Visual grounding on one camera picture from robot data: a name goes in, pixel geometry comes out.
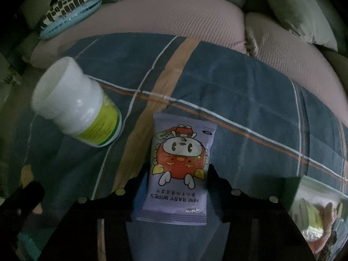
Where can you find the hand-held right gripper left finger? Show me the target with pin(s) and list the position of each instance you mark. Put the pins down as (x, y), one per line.
(108, 217)

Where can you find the white plastic bottle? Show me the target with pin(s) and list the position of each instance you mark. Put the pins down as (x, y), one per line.
(78, 106)

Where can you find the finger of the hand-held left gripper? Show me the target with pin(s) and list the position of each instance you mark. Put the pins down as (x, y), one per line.
(21, 198)

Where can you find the grey throw pillow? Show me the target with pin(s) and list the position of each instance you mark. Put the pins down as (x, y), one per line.
(296, 8)

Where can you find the purple wipes packet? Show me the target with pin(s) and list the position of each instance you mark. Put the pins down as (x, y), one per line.
(179, 168)

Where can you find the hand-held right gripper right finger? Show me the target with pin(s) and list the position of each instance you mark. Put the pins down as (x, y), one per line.
(233, 209)

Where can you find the blue plaid blanket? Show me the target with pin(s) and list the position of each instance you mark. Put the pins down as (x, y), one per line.
(217, 87)

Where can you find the white box with green rim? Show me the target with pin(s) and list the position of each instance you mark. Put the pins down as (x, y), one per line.
(326, 187)

